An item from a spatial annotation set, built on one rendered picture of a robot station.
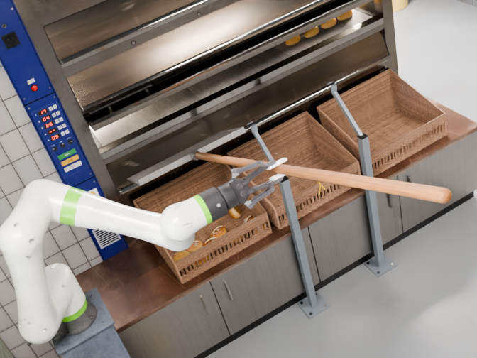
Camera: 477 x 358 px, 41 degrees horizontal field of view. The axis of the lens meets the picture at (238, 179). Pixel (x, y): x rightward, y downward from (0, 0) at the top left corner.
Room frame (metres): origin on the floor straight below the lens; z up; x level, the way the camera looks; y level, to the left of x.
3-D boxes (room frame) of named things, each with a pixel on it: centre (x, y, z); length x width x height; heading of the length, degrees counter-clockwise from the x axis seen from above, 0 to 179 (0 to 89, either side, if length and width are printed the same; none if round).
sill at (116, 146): (3.08, -0.21, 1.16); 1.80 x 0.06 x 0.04; 108
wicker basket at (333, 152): (2.81, -0.31, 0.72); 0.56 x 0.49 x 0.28; 110
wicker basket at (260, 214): (2.63, 0.24, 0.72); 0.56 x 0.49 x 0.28; 109
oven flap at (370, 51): (3.06, -0.22, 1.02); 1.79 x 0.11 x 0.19; 108
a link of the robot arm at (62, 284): (1.66, 0.72, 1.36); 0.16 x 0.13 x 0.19; 161
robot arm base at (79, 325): (1.65, 0.76, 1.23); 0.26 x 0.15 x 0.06; 109
